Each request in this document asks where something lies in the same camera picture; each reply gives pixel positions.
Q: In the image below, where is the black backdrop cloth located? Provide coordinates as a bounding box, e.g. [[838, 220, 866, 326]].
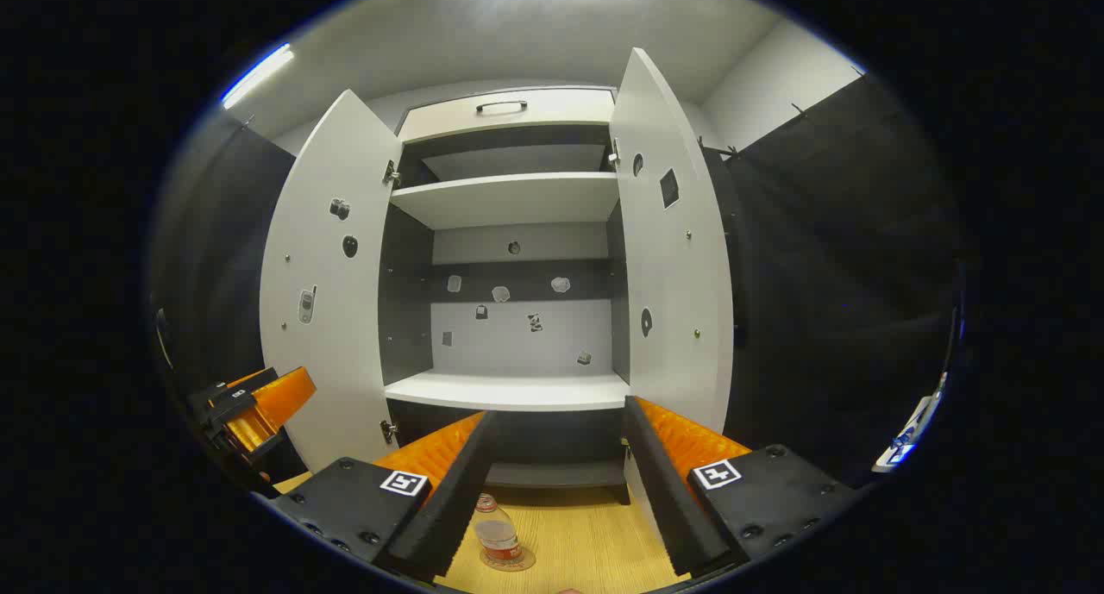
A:
[[147, 72, 963, 491]]

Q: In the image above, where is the white cabinet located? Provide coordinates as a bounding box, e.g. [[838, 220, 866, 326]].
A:
[[378, 85, 635, 504]]

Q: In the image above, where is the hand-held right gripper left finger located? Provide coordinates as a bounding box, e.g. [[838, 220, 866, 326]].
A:
[[267, 409, 499, 582]]

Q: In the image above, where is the long ceiling light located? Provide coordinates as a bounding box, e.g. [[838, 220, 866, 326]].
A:
[[220, 44, 296, 110]]

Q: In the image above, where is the round wooden coaster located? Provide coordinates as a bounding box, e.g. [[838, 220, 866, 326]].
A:
[[481, 547, 537, 572]]

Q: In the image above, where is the white cabinet drawer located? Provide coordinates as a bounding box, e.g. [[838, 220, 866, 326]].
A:
[[397, 88, 618, 144]]

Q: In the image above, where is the white cabinet shelf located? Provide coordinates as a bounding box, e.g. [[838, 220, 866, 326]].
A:
[[384, 370, 632, 412], [390, 172, 620, 230]]

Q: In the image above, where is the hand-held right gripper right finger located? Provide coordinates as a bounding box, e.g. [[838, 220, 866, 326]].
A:
[[621, 396, 863, 578]]

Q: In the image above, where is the white and blue object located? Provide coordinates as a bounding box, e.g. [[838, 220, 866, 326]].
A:
[[873, 372, 950, 474]]

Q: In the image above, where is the clear plastic bottle red label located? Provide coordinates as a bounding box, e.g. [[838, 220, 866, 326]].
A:
[[473, 493, 537, 572]]

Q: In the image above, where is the white cabinet door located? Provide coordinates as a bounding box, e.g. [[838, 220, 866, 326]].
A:
[[608, 47, 736, 435], [259, 90, 402, 474]]

